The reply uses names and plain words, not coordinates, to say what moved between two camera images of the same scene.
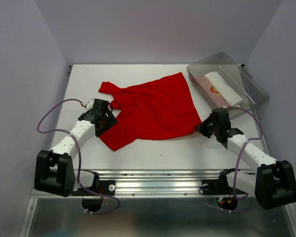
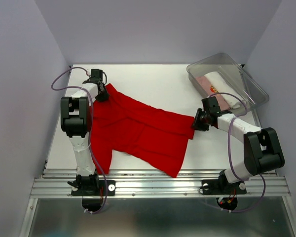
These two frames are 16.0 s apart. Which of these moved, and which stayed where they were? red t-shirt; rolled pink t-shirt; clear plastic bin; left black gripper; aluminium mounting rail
Moved: left black gripper; red t-shirt
Stayed: rolled pink t-shirt; aluminium mounting rail; clear plastic bin
